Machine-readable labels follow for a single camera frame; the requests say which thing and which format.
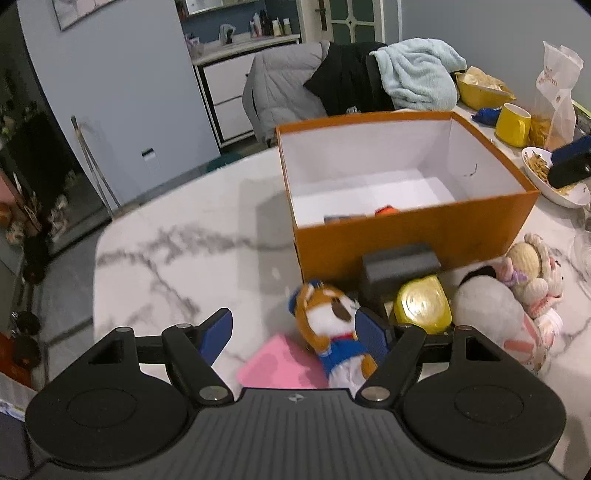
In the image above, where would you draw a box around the yellow tape measure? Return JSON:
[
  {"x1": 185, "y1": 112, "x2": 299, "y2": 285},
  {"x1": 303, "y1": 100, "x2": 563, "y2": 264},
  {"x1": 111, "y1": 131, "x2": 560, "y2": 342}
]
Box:
[{"x1": 390, "y1": 275, "x2": 452, "y2": 335}]

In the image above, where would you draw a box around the fox plush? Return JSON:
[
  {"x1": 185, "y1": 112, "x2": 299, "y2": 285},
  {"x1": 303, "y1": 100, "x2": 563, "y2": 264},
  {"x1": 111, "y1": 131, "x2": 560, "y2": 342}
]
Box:
[{"x1": 288, "y1": 281, "x2": 377, "y2": 395}]

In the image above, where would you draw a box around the dark grey box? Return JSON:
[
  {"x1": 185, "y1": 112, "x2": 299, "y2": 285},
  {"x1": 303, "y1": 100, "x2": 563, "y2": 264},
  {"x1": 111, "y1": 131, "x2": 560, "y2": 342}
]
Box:
[{"x1": 360, "y1": 243, "x2": 442, "y2": 312}]

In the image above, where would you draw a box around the pink foam pad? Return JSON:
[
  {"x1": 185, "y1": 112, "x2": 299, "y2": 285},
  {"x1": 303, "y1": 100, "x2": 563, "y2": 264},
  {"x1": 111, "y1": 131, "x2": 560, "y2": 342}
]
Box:
[{"x1": 236, "y1": 335, "x2": 329, "y2": 389}]

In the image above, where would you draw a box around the white round plush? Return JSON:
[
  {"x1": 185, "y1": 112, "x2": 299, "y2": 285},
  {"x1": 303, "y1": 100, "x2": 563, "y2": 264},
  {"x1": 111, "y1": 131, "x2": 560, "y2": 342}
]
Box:
[{"x1": 451, "y1": 265, "x2": 548, "y2": 373}]

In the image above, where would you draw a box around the crochet bunny doll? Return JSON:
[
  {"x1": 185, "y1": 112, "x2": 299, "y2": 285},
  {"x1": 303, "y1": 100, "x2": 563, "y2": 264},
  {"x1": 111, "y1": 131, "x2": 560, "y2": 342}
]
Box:
[{"x1": 501, "y1": 233, "x2": 564, "y2": 348}]

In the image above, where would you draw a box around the white bowl of fries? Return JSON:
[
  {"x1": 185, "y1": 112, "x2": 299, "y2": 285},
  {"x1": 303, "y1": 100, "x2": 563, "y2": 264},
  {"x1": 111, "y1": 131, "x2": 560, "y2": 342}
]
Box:
[{"x1": 521, "y1": 146, "x2": 591, "y2": 210}]

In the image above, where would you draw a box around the clear plastic snack bag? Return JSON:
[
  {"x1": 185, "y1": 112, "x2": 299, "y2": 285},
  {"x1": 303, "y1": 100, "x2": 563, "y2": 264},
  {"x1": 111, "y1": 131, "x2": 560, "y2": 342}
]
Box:
[{"x1": 529, "y1": 42, "x2": 584, "y2": 151}]

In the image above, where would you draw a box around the yellow mug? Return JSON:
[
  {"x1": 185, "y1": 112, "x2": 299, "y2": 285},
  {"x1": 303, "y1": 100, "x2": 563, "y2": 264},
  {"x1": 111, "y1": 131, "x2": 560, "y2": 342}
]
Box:
[{"x1": 495, "y1": 103, "x2": 532, "y2": 148}]

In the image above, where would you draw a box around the blue cloth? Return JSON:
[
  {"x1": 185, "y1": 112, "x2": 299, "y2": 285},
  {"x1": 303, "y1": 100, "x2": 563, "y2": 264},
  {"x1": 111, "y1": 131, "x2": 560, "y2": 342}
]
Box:
[{"x1": 472, "y1": 107, "x2": 502, "y2": 127}]

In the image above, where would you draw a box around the yellow bowl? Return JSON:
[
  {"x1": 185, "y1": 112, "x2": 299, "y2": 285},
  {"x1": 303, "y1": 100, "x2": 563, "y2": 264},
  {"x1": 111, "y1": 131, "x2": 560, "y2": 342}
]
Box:
[{"x1": 455, "y1": 66, "x2": 516, "y2": 110}]

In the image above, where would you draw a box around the orange storage box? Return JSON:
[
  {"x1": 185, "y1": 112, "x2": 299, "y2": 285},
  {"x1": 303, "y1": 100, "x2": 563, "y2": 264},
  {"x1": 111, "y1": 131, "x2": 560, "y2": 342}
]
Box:
[{"x1": 276, "y1": 111, "x2": 539, "y2": 283}]

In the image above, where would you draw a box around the light blue fleece blanket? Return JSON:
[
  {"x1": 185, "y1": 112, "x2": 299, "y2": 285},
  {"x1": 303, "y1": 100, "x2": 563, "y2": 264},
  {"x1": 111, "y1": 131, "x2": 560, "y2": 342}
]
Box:
[{"x1": 370, "y1": 38, "x2": 468, "y2": 111}]

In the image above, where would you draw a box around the black jacket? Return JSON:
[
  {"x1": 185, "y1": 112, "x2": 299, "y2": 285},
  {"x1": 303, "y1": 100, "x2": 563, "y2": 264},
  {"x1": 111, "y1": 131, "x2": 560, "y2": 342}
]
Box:
[{"x1": 304, "y1": 41, "x2": 394, "y2": 116}]

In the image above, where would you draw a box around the door with glass panes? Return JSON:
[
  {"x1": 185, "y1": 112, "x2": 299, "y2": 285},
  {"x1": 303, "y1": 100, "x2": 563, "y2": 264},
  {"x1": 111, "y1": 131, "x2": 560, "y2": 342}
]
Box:
[{"x1": 297, "y1": 0, "x2": 385, "y2": 44}]

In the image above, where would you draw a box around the grey padded jacket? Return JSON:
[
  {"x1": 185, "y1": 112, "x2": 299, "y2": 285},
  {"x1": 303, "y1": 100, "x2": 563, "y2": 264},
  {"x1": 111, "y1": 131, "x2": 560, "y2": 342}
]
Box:
[{"x1": 242, "y1": 40, "x2": 329, "y2": 145}]

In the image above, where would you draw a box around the white cabinet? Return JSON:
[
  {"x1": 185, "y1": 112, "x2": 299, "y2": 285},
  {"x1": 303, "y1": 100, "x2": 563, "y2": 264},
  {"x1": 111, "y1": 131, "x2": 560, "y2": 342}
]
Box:
[{"x1": 191, "y1": 34, "x2": 301, "y2": 149}]

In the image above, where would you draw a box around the framed wall picture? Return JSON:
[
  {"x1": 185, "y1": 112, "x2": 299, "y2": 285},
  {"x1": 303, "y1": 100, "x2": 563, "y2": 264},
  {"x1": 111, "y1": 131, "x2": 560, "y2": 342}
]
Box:
[{"x1": 51, "y1": 0, "x2": 114, "y2": 31}]

